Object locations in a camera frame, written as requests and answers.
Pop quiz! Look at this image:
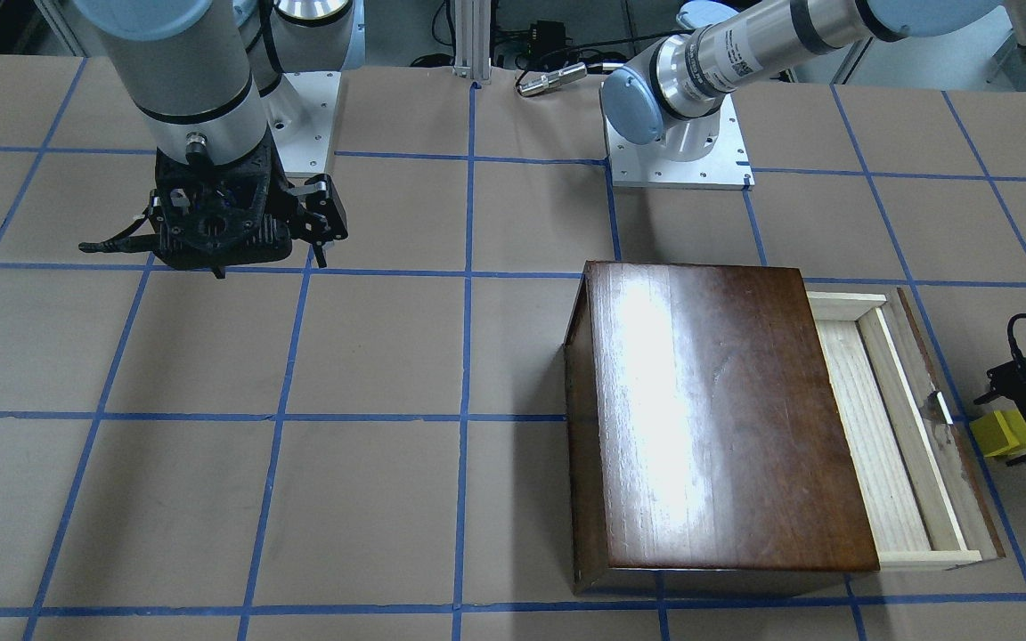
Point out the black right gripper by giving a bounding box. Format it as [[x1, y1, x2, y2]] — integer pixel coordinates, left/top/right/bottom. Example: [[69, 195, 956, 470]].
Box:
[[151, 147, 349, 271]]

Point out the yellow block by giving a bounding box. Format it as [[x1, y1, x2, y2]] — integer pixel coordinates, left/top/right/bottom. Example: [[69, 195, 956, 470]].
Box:
[[970, 410, 1026, 458]]

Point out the white drawer handle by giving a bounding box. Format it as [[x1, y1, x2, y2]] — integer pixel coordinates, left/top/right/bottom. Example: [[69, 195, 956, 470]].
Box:
[[928, 390, 956, 426]]

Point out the light wood drawer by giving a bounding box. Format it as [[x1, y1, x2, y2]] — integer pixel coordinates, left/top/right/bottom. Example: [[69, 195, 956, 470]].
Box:
[[808, 288, 1007, 572]]

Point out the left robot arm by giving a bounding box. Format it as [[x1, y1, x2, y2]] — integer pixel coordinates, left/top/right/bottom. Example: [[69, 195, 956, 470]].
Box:
[[601, 1, 1026, 464]]

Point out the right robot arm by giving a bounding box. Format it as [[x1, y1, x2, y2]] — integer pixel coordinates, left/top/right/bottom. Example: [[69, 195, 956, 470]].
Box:
[[77, 1, 365, 279]]

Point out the dark wooden drawer cabinet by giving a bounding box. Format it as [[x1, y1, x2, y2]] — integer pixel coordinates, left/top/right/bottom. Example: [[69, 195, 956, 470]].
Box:
[[563, 261, 880, 597]]

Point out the silver cylinder connector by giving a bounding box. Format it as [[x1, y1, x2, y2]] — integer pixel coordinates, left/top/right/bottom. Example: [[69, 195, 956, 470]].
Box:
[[516, 62, 588, 98]]

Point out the black power box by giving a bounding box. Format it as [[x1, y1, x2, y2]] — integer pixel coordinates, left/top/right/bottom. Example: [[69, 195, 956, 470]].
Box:
[[525, 21, 567, 61]]

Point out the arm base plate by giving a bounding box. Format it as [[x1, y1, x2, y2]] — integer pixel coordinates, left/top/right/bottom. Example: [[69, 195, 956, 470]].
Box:
[[262, 70, 342, 178], [604, 97, 756, 191]]

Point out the aluminium frame post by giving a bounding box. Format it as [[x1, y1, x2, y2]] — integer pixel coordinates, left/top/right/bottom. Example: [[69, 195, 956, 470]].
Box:
[[449, 1, 494, 86]]

